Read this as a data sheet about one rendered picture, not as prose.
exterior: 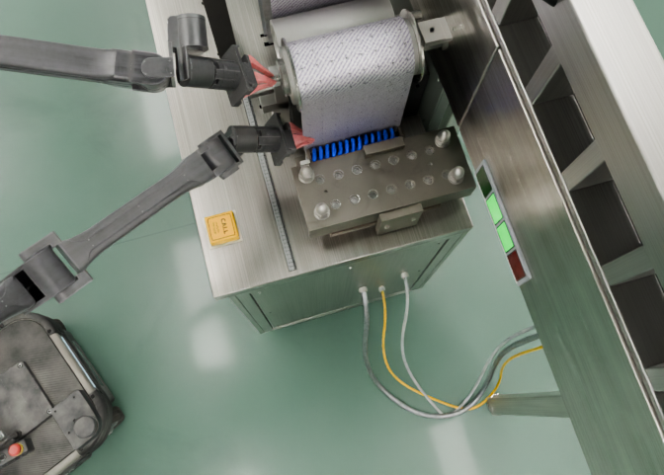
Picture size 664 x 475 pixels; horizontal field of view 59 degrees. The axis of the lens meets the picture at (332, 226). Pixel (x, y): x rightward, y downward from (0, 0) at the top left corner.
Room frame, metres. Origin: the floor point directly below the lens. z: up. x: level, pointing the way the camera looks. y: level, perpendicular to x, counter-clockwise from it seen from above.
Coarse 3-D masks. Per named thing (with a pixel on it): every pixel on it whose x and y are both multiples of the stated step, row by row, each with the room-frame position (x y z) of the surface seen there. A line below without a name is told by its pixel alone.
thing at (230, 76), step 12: (228, 48) 0.65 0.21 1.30; (216, 60) 0.60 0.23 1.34; (228, 60) 0.61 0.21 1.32; (240, 60) 0.62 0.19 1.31; (216, 72) 0.57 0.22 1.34; (228, 72) 0.58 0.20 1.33; (240, 72) 0.59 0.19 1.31; (216, 84) 0.56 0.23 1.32; (228, 84) 0.57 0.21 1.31; (240, 84) 0.57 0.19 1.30; (228, 96) 0.57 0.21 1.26; (240, 96) 0.55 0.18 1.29
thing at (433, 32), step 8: (424, 24) 0.73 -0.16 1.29; (432, 24) 0.74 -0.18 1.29; (440, 24) 0.74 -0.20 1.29; (424, 32) 0.72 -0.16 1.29; (432, 32) 0.72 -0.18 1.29; (440, 32) 0.72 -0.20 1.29; (448, 32) 0.72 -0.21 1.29; (424, 40) 0.70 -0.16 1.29; (432, 40) 0.70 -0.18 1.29; (440, 40) 0.70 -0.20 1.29; (448, 40) 0.71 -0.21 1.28
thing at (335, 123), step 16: (384, 96) 0.63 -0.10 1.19; (400, 96) 0.64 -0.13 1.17; (320, 112) 0.58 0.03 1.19; (336, 112) 0.59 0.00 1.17; (352, 112) 0.61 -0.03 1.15; (368, 112) 0.62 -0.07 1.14; (384, 112) 0.63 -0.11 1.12; (400, 112) 0.64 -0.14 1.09; (304, 128) 0.57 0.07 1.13; (320, 128) 0.58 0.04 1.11; (336, 128) 0.59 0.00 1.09; (352, 128) 0.61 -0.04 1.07; (368, 128) 0.62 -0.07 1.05; (384, 128) 0.63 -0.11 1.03; (320, 144) 0.58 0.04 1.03
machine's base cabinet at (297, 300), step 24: (456, 240) 0.44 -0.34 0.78; (360, 264) 0.35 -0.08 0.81; (384, 264) 0.38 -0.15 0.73; (408, 264) 0.40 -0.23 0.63; (432, 264) 0.43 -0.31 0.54; (264, 288) 0.27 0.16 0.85; (288, 288) 0.29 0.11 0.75; (312, 288) 0.31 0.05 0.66; (336, 288) 0.34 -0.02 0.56; (264, 312) 0.26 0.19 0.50; (288, 312) 0.28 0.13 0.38; (312, 312) 0.31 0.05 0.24
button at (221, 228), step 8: (208, 216) 0.43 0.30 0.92; (216, 216) 0.43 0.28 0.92; (224, 216) 0.43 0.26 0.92; (232, 216) 0.43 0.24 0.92; (208, 224) 0.41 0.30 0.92; (216, 224) 0.41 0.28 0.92; (224, 224) 0.41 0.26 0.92; (232, 224) 0.41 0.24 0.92; (208, 232) 0.39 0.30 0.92; (216, 232) 0.39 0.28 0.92; (224, 232) 0.39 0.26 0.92; (232, 232) 0.39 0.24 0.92; (216, 240) 0.37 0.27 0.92; (224, 240) 0.37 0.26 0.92; (232, 240) 0.38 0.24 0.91
